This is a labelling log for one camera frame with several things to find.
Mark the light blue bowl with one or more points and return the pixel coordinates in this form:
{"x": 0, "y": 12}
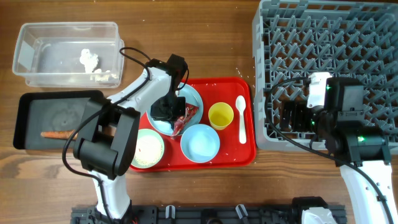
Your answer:
{"x": 200, "y": 143}

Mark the black waste tray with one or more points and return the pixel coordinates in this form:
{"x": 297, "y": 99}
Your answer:
{"x": 49, "y": 111}

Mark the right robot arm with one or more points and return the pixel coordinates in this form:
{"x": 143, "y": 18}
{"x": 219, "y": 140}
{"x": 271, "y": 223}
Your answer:
{"x": 335, "y": 115}

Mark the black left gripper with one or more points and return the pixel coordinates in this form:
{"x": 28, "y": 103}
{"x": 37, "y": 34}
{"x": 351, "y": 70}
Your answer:
{"x": 180, "y": 111}

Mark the yellow plastic cup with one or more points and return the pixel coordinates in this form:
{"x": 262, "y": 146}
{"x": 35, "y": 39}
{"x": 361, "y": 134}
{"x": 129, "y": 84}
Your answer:
{"x": 220, "y": 115}

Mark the orange carrot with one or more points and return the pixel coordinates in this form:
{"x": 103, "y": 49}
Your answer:
{"x": 57, "y": 134}

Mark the crumpled white tissue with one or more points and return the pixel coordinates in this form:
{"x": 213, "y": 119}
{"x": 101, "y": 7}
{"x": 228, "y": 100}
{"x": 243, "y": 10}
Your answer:
{"x": 89, "y": 60}

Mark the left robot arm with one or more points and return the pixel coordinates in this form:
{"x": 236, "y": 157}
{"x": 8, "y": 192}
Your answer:
{"x": 102, "y": 147}

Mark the red plastic tray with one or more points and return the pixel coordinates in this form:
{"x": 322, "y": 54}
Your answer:
{"x": 231, "y": 153}

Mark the white plastic spoon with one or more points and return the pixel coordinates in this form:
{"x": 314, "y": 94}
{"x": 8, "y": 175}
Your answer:
{"x": 241, "y": 106}

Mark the clear plastic bin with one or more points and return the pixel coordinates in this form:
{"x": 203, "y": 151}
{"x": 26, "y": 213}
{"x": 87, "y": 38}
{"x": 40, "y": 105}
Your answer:
{"x": 47, "y": 54}

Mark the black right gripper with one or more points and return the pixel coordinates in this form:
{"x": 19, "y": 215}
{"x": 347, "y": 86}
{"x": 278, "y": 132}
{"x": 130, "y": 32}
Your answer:
{"x": 298, "y": 109}

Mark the light blue plate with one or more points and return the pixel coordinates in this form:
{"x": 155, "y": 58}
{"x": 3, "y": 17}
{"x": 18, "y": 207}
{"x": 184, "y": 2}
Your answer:
{"x": 192, "y": 97}

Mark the grey dishwasher rack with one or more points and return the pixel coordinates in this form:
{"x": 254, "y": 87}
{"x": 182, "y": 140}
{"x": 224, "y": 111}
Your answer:
{"x": 293, "y": 39}

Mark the green bowl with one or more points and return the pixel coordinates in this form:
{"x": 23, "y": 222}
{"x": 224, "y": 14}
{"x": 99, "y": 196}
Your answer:
{"x": 149, "y": 149}

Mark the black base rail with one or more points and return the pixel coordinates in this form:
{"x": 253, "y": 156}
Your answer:
{"x": 153, "y": 214}

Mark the red snack wrapper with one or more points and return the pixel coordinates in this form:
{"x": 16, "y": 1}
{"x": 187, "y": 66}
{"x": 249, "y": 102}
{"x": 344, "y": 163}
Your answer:
{"x": 179, "y": 124}

